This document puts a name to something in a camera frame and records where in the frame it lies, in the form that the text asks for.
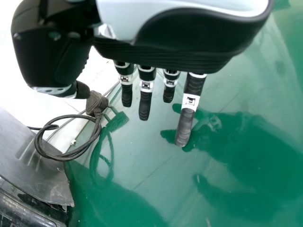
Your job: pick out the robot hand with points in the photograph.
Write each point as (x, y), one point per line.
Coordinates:
(180, 35)

